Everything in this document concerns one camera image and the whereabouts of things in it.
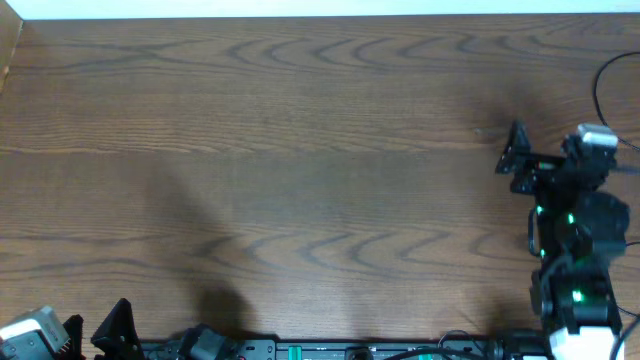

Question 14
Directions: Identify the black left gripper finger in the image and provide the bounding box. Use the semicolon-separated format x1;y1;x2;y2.
90;298;145;360
62;314;85;360

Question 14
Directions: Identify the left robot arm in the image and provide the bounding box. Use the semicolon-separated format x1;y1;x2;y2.
90;298;239;360

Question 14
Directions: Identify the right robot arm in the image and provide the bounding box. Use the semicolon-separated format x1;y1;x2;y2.
484;122;630;360

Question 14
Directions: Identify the wooden side panel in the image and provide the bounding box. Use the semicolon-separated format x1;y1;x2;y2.
0;0;23;90

